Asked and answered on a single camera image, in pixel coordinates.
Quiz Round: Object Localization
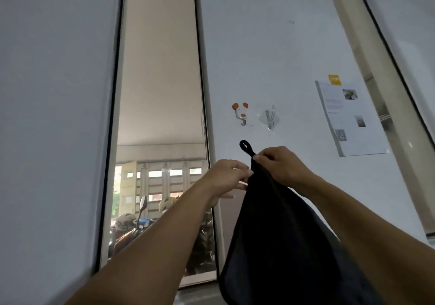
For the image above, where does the person's left hand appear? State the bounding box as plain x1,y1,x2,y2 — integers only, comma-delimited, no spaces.
198,159,254,208

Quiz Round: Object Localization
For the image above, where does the person's right hand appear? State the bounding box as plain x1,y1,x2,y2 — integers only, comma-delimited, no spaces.
252,146,323,198

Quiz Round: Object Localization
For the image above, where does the black hand towel with loop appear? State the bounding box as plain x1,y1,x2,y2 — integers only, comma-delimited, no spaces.
218,140,386,305

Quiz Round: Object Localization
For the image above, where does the person's left forearm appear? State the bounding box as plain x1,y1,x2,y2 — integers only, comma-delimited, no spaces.
65,178,218,305

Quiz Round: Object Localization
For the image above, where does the person's right forearm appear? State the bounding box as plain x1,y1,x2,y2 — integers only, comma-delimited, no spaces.
299,175,435,305

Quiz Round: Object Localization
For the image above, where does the beige motorcycle helmet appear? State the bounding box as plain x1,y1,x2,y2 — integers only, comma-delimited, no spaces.
159,197,178,213

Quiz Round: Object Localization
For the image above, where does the white folding gate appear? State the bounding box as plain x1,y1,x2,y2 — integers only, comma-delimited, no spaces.
119,160,208,218

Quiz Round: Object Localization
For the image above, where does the white paper notice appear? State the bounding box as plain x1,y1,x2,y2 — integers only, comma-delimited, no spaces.
315,80,389,158

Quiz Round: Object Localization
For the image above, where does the motorcycle with mirror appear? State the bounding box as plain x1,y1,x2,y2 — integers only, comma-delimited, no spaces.
108,195,157,259

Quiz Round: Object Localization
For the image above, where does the patterned motorcycle helmet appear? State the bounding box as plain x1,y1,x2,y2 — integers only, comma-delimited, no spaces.
114,213,137,232

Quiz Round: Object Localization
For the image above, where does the clear adhesive metal wall hook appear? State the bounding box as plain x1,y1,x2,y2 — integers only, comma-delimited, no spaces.
258,105,280,130

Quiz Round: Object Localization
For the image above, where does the white mouse-shaped wall hook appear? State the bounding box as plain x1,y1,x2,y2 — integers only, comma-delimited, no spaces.
232,102,249,127

